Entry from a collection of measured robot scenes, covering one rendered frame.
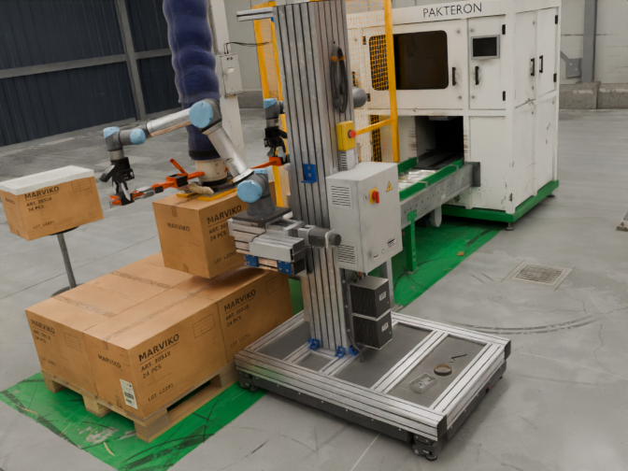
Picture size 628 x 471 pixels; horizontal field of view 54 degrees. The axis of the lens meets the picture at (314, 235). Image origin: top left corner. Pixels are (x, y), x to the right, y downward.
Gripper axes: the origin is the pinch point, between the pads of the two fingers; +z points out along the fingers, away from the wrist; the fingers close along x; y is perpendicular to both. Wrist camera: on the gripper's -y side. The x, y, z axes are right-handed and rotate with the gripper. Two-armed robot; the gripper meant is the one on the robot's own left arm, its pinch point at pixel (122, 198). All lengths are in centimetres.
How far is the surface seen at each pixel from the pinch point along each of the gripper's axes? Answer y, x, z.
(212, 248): 35, -19, 37
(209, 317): 23, -22, 73
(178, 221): 29.9, -1.6, 21.9
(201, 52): 57, -12, -64
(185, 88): 50, -3, -47
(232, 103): 171, 95, -18
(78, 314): -20, 38, 65
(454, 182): 294, -30, 71
